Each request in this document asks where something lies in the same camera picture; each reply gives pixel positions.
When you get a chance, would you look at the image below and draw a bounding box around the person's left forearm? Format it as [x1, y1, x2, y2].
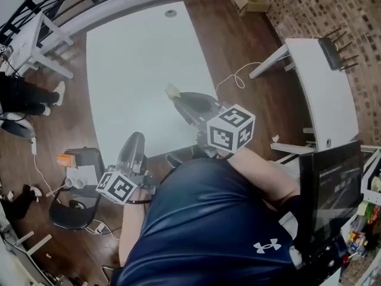
[118, 189, 150, 268]

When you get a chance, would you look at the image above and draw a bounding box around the small white side table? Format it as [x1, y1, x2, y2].
[8, 10, 74, 80]

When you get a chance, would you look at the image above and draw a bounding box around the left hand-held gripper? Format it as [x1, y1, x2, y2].
[95, 132, 155, 205]

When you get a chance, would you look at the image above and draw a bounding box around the person's dark left shoe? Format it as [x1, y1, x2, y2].
[165, 153, 186, 170]

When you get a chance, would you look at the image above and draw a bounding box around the pile of colourful snack packets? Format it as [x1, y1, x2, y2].
[347, 173, 381, 259]

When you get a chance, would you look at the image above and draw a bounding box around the black monitor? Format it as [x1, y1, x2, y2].
[298, 139, 366, 244]

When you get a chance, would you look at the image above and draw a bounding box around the person's navy shirt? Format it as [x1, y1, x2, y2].
[111, 158, 308, 286]

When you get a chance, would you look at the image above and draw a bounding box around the black folding chair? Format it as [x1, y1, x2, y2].
[48, 147, 105, 231]

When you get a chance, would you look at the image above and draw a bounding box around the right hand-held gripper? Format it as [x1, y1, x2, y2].
[174, 91, 256, 159]

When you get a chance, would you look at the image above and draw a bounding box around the orange cardboard box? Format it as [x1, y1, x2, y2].
[57, 154, 75, 169]

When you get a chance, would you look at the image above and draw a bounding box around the wooden stick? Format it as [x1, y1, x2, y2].
[45, 184, 67, 197]

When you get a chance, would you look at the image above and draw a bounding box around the grey round chair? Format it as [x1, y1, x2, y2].
[0, 113, 37, 140]

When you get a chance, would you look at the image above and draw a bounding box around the grey trash bin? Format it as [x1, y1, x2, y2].
[68, 199, 88, 212]

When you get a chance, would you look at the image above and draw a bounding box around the white desk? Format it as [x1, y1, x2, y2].
[248, 37, 360, 155]

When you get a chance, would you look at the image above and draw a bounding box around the black router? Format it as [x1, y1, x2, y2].
[317, 26, 360, 72]

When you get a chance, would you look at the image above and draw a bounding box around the person's right forearm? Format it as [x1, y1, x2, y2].
[225, 146, 302, 212]

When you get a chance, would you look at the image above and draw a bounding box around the white work table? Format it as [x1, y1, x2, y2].
[85, 1, 220, 161]

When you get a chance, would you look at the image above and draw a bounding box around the small cream object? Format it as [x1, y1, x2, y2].
[165, 83, 182, 100]

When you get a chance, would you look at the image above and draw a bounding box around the long white cable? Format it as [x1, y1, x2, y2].
[215, 61, 265, 94]

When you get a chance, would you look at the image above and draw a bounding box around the white power strip cable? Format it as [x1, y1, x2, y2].
[32, 153, 123, 237]

